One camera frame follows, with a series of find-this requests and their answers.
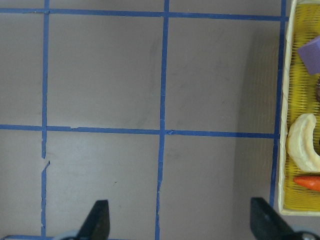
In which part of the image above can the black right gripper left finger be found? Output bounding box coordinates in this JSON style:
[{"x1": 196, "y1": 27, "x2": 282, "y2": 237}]
[{"x1": 76, "y1": 200, "x2": 110, "y2": 240}]

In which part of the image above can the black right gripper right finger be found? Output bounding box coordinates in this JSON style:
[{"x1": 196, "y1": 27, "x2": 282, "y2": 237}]
[{"x1": 249, "y1": 197, "x2": 294, "y2": 240}]

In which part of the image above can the orange toy carrot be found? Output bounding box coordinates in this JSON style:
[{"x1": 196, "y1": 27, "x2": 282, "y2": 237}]
[{"x1": 293, "y1": 176, "x2": 320, "y2": 192}]

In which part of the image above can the yellow toy banana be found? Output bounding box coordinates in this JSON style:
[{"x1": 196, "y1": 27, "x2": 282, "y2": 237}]
[{"x1": 287, "y1": 113, "x2": 320, "y2": 173}]

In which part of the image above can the yellow plastic tray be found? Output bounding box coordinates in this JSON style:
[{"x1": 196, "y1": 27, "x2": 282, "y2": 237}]
[{"x1": 278, "y1": 0, "x2": 320, "y2": 217}]

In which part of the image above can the brown toy animal figure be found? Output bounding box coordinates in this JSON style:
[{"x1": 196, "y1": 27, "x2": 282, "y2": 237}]
[{"x1": 315, "y1": 78, "x2": 320, "y2": 102}]

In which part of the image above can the purple foam block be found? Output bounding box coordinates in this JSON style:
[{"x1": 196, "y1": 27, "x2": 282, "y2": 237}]
[{"x1": 297, "y1": 36, "x2": 320, "y2": 75}]

